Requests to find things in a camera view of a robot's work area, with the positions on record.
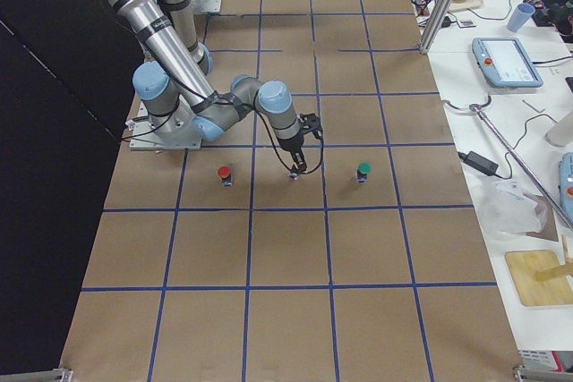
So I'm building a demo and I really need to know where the blue plastic cup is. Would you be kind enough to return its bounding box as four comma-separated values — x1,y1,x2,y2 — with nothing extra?
506,3,536,32

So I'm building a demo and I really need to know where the clear plastic bag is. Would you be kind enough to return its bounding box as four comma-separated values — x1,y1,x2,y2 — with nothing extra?
477,180,559,242

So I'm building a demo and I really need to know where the blue teach pendant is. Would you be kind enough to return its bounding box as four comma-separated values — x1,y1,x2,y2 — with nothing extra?
471,38,543,89
559,152,573,216

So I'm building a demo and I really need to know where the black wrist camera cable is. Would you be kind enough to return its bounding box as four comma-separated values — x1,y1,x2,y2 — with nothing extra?
254,90,326,177

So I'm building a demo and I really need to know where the wooden cutting board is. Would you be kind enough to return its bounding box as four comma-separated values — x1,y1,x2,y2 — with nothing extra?
505,250,572,307

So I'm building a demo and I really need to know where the black power adapter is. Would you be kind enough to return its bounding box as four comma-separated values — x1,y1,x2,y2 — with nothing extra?
463,151,499,176

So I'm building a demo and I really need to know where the metal rod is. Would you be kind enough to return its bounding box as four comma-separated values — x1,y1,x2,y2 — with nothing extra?
442,96,572,230

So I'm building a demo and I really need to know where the red push button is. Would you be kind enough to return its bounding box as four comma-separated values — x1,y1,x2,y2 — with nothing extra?
217,166,234,187

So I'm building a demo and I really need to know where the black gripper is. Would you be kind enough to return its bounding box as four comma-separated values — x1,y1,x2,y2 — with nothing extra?
278,113,322,173

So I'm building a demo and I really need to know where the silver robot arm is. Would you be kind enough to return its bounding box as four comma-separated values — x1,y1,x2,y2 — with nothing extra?
107,0,322,176

